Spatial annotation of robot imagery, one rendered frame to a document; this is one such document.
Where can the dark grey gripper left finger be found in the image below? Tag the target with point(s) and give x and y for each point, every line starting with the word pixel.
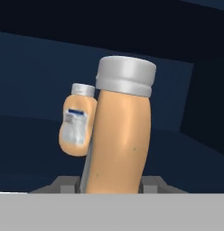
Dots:
pixel 64 185

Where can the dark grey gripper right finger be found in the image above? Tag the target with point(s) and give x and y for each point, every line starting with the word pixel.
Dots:
pixel 153 185

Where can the tan condiment bottle grey cap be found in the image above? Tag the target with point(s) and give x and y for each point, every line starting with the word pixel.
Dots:
pixel 123 138

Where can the tan condiment bottle white label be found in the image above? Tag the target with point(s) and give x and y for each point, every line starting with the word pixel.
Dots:
pixel 75 126

